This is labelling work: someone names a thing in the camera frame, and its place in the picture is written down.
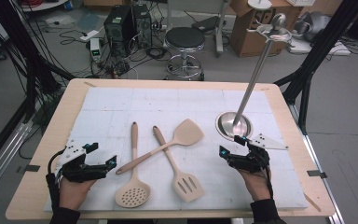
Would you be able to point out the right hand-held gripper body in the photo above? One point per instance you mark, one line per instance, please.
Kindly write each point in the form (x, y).
(251, 161)

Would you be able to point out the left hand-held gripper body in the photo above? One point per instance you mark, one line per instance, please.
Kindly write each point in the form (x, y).
(74, 152)

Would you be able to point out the beige perforated skimmer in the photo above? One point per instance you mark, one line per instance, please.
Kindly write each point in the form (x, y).
(132, 193)

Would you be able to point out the beige solid spatula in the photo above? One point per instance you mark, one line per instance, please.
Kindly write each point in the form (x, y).
(186, 132)

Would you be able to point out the beige slotted spatula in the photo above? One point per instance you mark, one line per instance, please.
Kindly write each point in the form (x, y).
(188, 185)

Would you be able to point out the metal utensil stand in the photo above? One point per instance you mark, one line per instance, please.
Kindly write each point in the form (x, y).
(254, 76)

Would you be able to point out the person's right hand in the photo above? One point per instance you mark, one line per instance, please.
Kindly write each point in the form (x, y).
(258, 186)

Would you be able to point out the person's left hand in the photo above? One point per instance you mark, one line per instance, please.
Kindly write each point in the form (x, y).
(71, 194)

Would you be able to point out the black tape piece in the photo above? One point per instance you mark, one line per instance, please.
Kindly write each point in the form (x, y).
(31, 168)
(316, 174)

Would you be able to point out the white foam mat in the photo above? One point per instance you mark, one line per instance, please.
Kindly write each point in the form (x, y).
(167, 102)

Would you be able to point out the white device with green display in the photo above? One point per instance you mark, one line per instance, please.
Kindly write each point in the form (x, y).
(95, 49)

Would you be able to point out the brown cardboard box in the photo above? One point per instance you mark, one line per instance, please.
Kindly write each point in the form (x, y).
(236, 40)

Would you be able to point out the white flat box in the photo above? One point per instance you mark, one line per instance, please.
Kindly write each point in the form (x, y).
(304, 48)

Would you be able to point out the white power strip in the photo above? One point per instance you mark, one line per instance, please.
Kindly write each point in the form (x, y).
(89, 35)

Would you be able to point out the black round stool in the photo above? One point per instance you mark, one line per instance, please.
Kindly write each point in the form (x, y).
(185, 37)

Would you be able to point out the large black computer tower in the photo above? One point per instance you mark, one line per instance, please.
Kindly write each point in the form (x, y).
(118, 31)

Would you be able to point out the black flat case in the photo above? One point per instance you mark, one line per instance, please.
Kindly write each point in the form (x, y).
(206, 24)

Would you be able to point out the black tripod stand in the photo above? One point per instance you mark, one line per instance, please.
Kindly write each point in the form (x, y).
(320, 46)

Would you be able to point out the narrow black computer tower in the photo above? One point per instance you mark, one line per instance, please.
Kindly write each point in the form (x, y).
(142, 25)

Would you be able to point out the grey bag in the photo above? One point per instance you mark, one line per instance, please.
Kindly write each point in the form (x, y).
(315, 25)

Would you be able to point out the white round disc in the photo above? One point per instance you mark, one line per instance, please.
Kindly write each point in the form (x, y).
(259, 3)

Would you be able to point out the white keyboard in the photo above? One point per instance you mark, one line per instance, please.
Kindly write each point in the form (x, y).
(300, 2)

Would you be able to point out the aluminium rail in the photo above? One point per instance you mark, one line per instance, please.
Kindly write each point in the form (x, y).
(3, 161)
(320, 168)

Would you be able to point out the grey metal frame leg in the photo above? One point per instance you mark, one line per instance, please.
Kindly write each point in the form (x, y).
(221, 28)

